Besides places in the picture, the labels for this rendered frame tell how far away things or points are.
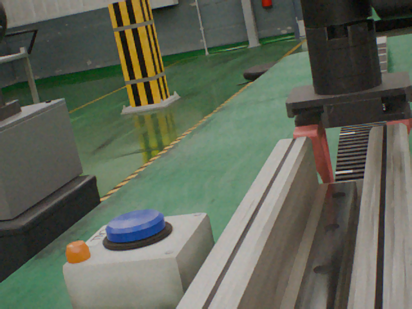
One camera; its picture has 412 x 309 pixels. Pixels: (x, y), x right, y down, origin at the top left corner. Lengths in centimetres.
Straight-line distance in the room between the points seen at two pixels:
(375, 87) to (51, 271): 32
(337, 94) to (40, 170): 45
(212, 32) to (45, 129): 1116
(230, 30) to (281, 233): 1159
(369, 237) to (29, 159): 62
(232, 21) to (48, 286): 1140
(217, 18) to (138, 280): 1160
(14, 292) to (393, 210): 36
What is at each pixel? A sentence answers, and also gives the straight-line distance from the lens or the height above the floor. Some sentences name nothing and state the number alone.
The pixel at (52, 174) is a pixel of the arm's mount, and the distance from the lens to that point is 92.
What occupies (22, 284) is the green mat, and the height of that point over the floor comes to 78.
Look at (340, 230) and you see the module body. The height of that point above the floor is 84.
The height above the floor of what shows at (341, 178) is 80.
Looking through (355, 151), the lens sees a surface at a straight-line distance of 70.
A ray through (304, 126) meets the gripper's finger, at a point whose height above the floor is 86.
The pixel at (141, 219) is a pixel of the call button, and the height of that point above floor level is 85.
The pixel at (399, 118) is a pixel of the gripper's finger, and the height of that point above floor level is 86.
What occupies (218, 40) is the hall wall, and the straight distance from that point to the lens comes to 1204.
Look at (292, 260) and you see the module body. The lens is 41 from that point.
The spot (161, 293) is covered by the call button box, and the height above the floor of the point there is 82.
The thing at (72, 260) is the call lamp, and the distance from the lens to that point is 45.
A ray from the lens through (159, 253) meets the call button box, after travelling 43.
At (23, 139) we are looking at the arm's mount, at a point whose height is 86.
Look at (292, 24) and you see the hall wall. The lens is 1173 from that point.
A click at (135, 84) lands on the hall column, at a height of 27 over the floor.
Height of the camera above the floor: 99
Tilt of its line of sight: 13 degrees down
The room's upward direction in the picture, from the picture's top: 12 degrees counter-clockwise
